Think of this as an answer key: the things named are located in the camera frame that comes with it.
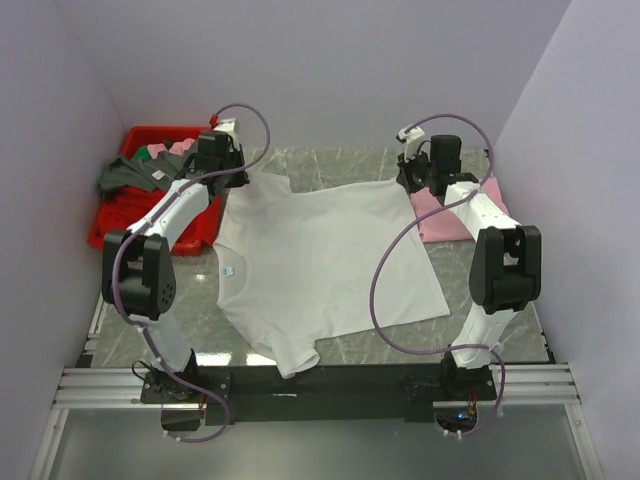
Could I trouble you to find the white t-shirt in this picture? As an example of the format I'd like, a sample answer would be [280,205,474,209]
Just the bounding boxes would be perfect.
[214,172,449,378]

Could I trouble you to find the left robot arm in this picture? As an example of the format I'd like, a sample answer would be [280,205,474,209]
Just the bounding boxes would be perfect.
[102,120,248,402]

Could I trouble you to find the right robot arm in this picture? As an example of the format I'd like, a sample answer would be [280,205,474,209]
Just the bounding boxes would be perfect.
[396,127,542,399]

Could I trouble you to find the pink garment in bin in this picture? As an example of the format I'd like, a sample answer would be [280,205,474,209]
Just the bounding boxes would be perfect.
[147,138,196,159]

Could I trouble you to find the folded pink t-shirt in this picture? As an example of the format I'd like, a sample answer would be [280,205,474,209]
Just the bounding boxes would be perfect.
[408,177,507,243]

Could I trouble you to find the grey t-shirt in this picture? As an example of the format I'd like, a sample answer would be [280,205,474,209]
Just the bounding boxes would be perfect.
[97,143,197,196]

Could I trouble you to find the green garment in bin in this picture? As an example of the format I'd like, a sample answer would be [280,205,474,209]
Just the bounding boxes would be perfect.
[131,146,154,162]

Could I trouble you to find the red plastic bin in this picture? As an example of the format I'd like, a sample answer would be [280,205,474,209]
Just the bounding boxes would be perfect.
[87,126,221,257]

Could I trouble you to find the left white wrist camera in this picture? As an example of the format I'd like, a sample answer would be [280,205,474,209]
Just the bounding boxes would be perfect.
[209,114,239,143]

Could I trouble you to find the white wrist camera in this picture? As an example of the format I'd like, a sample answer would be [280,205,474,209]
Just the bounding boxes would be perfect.
[396,126,428,158]
[209,114,239,143]

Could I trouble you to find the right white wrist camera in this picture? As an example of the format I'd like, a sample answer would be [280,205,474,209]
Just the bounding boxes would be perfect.
[396,126,428,158]

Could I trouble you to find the aluminium frame rail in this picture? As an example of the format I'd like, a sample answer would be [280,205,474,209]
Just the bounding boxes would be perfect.
[29,299,601,480]

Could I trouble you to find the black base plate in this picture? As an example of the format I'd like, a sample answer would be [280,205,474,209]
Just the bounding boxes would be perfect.
[140,364,497,426]

